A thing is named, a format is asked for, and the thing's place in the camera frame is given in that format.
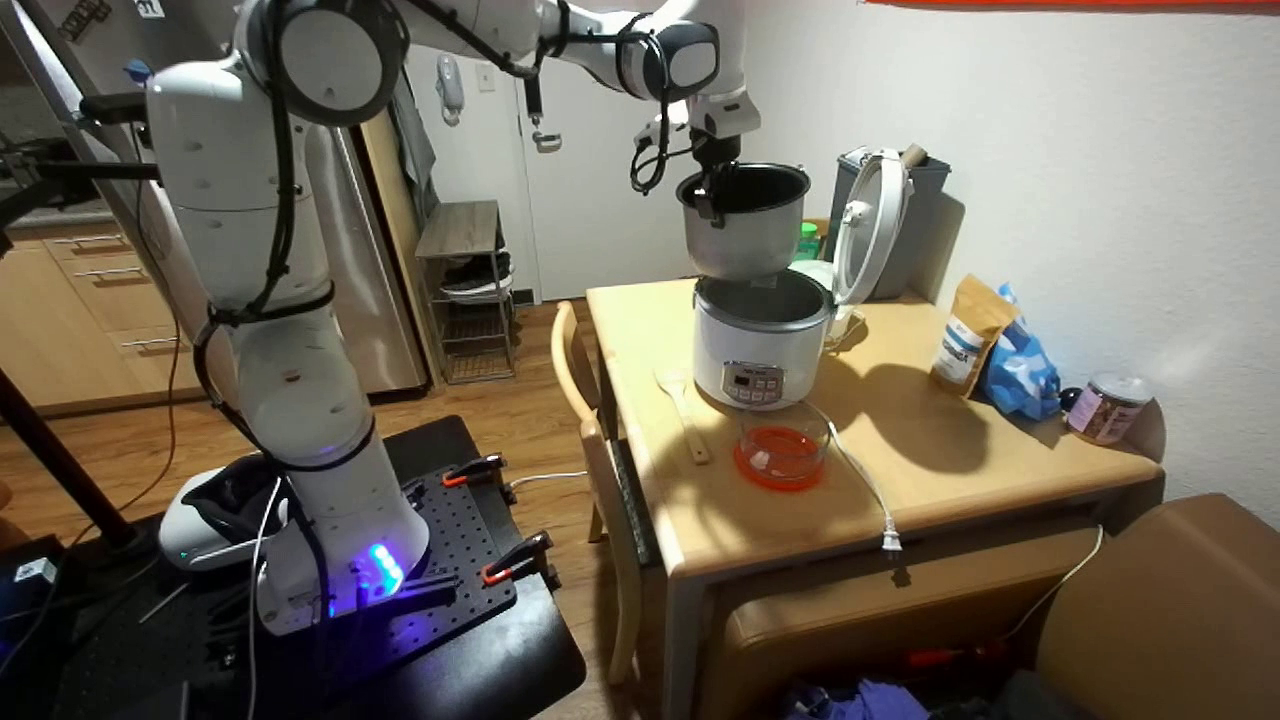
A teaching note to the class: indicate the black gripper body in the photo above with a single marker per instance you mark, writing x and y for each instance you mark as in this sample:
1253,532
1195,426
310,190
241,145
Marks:
719,151

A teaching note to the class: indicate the metal cooking pot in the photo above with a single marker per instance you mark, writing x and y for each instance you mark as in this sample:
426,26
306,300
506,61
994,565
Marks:
755,240

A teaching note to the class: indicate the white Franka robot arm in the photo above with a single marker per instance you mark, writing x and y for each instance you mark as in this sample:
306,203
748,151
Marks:
294,386

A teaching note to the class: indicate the white rice cooker with lid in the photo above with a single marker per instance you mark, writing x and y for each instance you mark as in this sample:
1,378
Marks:
763,354

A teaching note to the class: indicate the large green-capped bottle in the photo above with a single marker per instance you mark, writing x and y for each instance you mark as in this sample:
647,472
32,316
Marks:
810,240

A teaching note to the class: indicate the small wooden shelf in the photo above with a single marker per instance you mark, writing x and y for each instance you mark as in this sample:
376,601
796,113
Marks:
467,240

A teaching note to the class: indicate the white labelled jar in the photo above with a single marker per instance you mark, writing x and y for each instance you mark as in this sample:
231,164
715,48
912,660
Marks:
956,354

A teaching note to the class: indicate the wooden slat-back chair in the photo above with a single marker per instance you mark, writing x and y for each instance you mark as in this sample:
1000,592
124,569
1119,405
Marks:
600,494

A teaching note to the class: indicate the blue plastic bag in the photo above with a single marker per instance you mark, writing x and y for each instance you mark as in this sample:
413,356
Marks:
1026,373

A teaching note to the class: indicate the light wooden table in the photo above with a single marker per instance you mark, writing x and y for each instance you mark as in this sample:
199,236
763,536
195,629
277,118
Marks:
961,465

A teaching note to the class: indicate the pink jar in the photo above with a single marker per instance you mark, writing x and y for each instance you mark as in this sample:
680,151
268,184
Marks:
1105,409

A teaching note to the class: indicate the black robot mounting board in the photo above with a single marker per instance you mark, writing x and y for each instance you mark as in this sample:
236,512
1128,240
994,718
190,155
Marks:
481,640

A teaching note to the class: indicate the purple clothes pile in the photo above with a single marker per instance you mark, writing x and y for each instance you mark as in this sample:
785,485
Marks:
865,702

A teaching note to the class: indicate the white rounded device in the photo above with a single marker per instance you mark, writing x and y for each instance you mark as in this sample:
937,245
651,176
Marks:
200,524

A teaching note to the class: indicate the wooden cabinet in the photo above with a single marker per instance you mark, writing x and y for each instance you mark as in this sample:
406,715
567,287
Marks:
82,321

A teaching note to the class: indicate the small white box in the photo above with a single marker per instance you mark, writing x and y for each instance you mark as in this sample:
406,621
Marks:
32,574

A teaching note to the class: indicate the white wall intercom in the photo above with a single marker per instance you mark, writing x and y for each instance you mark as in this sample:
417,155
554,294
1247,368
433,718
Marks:
453,85

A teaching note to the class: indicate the black camera stand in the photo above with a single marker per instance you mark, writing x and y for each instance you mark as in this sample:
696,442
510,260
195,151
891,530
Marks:
53,164

